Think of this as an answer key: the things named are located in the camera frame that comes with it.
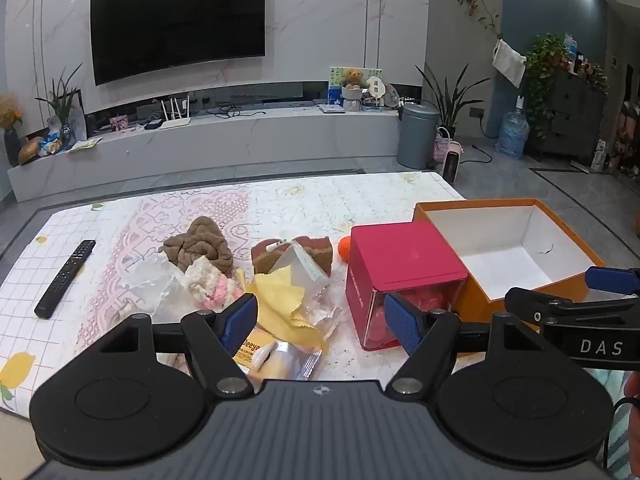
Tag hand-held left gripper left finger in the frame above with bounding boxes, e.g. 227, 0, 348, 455
85, 292, 259, 397

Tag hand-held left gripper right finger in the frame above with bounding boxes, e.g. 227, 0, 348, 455
384, 291, 558, 395

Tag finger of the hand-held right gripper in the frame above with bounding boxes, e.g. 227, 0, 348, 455
585, 266, 640, 295
504, 287, 640, 331

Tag yellow cloth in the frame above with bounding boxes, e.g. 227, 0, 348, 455
245, 266, 326, 353

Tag orange cardboard box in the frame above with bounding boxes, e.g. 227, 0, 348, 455
412, 199, 607, 325

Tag red box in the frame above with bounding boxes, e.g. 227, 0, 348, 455
345, 221, 469, 352

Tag frosted plastic pouch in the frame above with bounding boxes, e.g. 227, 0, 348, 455
270, 242, 328, 301

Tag brown fluffy towel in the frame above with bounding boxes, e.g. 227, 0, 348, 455
159, 216, 234, 277

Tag clear plastic bag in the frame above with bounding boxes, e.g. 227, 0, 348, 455
117, 252, 193, 323

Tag person's right forearm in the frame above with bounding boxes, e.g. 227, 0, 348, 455
622, 374, 640, 461

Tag orange sachet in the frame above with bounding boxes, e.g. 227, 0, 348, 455
235, 332, 278, 371

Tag pink white knitted cloth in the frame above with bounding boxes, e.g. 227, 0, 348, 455
185, 255, 246, 311

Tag silver foil packet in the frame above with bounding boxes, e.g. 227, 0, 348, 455
260, 341, 323, 382

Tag crinkled clear wrapper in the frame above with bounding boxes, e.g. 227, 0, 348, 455
305, 290, 343, 346

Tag cluttered shelf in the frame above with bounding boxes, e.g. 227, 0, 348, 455
607, 100, 640, 181

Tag floral printed tablecloth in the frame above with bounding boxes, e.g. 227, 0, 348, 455
0, 171, 468, 436

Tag dark grey cabinet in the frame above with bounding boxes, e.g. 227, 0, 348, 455
530, 70, 606, 163

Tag blue water bottle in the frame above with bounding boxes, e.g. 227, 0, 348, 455
496, 95, 530, 158

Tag pink woven basket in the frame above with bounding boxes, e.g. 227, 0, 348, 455
434, 127, 453, 166

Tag white marble television console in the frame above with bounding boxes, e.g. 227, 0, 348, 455
7, 105, 406, 203

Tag black remote control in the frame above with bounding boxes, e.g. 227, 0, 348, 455
34, 240, 97, 319

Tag grey trash can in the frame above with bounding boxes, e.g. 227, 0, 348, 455
396, 102, 440, 170

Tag white router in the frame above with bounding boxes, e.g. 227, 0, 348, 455
159, 96, 192, 130

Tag long-leaf potted plant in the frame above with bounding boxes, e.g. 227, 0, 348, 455
415, 62, 491, 136

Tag green ivy plant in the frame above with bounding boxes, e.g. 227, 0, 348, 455
522, 34, 568, 138

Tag white hanging bag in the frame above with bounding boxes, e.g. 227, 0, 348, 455
492, 39, 527, 88

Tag brown teddy bear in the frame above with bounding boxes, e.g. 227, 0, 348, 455
340, 67, 365, 92

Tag green printed card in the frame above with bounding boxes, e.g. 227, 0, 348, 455
329, 66, 383, 96

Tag brown round ornament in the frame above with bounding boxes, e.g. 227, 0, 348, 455
18, 136, 45, 166

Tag green plant in glass vase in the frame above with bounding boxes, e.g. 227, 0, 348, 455
35, 64, 83, 141

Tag orange flowers in dark vase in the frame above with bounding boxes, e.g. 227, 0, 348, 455
0, 92, 23, 167

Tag black floor cable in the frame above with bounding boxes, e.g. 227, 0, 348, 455
462, 144, 493, 165

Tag wall-mounted black television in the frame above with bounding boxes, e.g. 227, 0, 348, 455
90, 0, 267, 87

